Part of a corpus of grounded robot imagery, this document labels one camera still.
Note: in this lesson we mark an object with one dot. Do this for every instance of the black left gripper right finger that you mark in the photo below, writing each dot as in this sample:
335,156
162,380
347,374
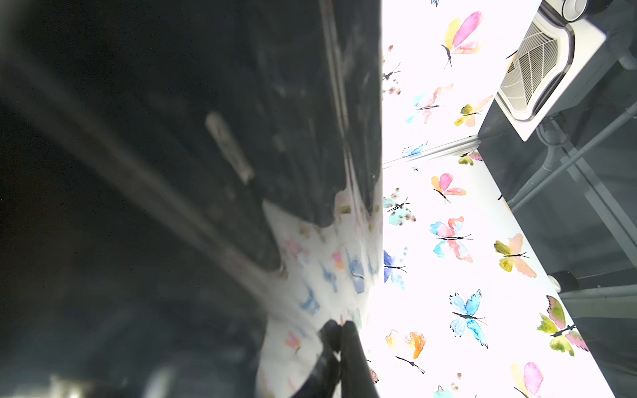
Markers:
356,378

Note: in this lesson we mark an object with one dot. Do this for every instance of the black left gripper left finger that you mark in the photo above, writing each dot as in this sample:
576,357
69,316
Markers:
325,376

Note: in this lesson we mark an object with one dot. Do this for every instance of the space print kids suitcase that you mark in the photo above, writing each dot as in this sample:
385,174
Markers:
190,190

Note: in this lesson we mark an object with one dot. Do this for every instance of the ceiling air conditioner unit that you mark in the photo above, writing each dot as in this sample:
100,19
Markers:
568,48

